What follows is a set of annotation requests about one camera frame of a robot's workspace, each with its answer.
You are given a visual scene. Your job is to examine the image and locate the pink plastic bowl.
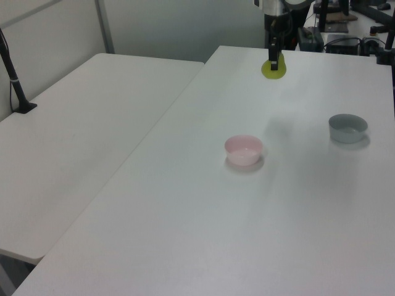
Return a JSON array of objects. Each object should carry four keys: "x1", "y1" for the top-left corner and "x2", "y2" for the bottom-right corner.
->
[{"x1": 224, "y1": 134, "x2": 264, "y2": 167}]

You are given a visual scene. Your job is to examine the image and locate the grey plastic bowl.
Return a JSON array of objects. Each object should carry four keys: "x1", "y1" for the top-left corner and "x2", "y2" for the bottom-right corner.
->
[{"x1": 328, "y1": 113, "x2": 369, "y2": 144}]

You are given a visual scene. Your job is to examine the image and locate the green pear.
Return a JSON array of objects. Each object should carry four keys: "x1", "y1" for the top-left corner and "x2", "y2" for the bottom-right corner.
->
[{"x1": 260, "y1": 52, "x2": 288, "y2": 81}]

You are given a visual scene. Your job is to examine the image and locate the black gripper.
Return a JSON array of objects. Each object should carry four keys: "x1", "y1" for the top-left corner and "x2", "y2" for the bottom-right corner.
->
[{"x1": 264, "y1": 13, "x2": 293, "y2": 72}]

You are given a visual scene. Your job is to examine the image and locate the black vertical stand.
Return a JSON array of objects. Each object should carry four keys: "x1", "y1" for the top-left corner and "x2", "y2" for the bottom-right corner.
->
[{"x1": 313, "y1": 0, "x2": 330, "y2": 32}]

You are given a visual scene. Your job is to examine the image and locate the flat black pad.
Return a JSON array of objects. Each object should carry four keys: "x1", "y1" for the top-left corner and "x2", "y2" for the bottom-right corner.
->
[{"x1": 324, "y1": 23, "x2": 349, "y2": 34}]

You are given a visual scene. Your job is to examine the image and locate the black equipment box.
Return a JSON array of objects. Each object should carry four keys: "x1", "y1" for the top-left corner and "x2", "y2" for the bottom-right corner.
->
[{"x1": 323, "y1": 36, "x2": 362, "y2": 56}]

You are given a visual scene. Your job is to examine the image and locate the black camera pole with base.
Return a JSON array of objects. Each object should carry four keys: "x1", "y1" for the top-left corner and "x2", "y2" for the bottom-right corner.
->
[{"x1": 0, "y1": 27, "x2": 38, "y2": 115}]

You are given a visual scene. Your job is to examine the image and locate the black clamp mount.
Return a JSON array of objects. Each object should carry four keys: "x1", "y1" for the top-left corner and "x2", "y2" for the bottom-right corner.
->
[{"x1": 373, "y1": 29, "x2": 395, "y2": 65}]

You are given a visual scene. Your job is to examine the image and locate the black and green toolbox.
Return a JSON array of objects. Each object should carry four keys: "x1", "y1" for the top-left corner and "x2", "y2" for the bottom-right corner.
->
[{"x1": 296, "y1": 26, "x2": 325, "y2": 52}]

